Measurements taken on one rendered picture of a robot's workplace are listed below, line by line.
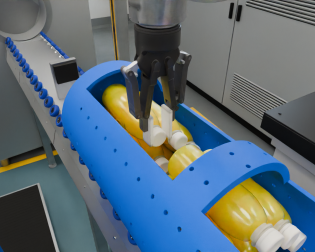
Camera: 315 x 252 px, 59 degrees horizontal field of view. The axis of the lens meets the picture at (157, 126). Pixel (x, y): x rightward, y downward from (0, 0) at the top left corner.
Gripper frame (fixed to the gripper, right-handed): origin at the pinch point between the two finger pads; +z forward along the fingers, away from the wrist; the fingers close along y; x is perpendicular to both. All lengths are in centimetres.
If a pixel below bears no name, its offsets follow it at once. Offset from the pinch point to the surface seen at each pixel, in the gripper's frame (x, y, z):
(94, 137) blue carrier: -6.3, 11.1, 2.2
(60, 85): -68, 2, 20
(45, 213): -83, 23, 104
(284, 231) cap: 27.5, -5.2, 5.3
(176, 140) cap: 0.4, -4.8, 5.5
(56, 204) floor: -100, 15, 119
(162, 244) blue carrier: 19.7, 12.0, 4.1
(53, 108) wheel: -54, 9, 21
